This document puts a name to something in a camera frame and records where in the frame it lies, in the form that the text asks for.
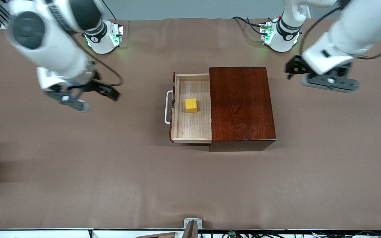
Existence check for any yellow cube block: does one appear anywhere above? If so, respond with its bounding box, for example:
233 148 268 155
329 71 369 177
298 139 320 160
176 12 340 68
185 98 198 113

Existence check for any light wood drawer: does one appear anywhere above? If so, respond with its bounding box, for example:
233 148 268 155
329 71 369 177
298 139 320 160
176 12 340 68
165 72 213 144

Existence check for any dark brown wooden cabinet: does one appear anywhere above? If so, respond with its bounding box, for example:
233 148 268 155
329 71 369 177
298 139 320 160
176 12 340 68
209 66 276 152

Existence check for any large table cover sheet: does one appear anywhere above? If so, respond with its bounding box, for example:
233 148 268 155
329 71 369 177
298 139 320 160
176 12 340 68
0 17 381 231

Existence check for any white table edge strip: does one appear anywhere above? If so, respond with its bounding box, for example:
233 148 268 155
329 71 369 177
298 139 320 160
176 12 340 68
0 228 381 238

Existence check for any flat tan wooden piece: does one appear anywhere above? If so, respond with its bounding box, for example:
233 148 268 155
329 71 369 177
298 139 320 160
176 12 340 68
135 232 178 238

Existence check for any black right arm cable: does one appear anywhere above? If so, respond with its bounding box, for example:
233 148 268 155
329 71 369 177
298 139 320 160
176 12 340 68
75 41 125 87

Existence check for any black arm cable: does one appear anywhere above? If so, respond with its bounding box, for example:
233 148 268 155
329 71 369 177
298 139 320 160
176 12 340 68
298 7 381 60
75 41 125 87

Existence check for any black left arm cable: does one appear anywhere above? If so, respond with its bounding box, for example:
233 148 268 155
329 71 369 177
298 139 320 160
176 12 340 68
298 7 381 60

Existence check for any black left base cable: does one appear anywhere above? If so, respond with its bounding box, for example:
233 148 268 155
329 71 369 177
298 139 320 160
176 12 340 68
232 17 272 36

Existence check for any black base cable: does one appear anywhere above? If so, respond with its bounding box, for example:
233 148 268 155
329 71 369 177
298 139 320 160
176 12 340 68
102 0 117 21
232 17 272 36

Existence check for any black right base cable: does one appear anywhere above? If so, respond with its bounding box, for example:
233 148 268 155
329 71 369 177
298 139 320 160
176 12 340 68
102 0 117 21

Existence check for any small metal clamp bracket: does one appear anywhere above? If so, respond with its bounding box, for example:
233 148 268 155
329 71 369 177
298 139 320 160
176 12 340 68
184 218 203 229

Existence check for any grey wedge-shaped mount post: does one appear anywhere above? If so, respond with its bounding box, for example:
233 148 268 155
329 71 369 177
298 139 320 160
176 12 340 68
181 220 198 238

